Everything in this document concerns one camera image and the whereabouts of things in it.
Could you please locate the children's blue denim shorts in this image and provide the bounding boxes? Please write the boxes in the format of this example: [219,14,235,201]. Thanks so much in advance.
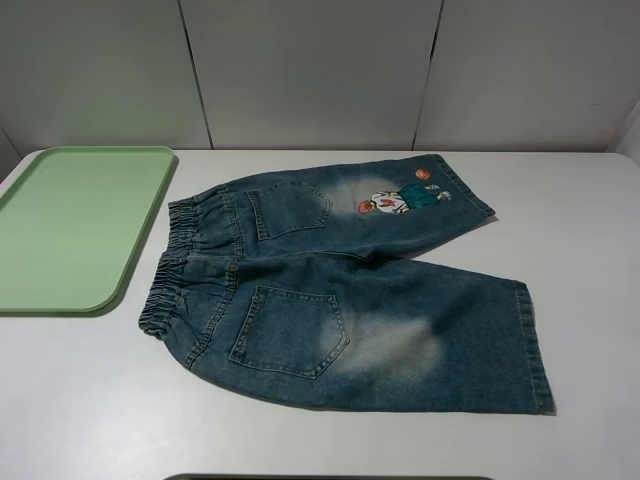
[139,154,555,415]

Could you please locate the light green plastic tray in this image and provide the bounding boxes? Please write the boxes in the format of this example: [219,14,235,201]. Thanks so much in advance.
[1,147,176,313]

